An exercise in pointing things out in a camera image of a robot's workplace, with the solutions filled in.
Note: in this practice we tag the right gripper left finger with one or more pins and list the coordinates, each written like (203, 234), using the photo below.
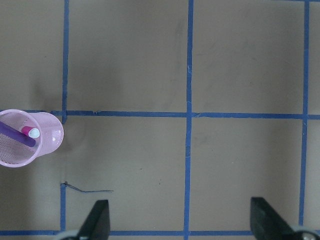
(97, 224)

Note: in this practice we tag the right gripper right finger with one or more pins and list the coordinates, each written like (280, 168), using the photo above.
(267, 224)

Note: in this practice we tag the pink pen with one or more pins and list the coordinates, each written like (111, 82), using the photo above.
(31, 132)

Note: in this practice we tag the purple pen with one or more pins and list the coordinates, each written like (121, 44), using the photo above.
(16, 135)

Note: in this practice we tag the pink mesh cup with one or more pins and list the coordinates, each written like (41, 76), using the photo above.
(14, 154)

